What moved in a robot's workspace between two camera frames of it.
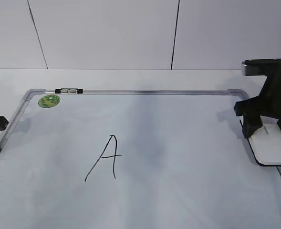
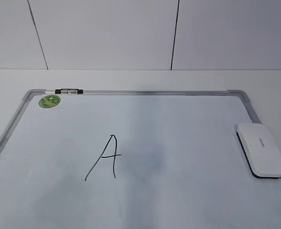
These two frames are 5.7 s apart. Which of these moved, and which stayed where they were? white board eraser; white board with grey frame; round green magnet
Moved: white board eraser
Stayed: round green magnet; white board with grey frame
